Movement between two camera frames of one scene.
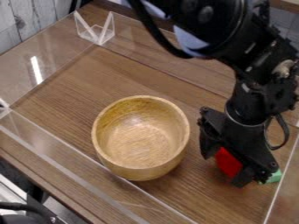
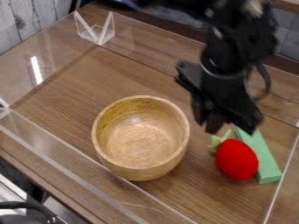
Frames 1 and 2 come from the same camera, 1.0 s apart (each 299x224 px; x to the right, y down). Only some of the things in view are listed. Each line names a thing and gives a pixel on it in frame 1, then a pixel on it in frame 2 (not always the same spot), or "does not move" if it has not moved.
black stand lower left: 37,213 does not move
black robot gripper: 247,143 → 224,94
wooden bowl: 138,134 does not move
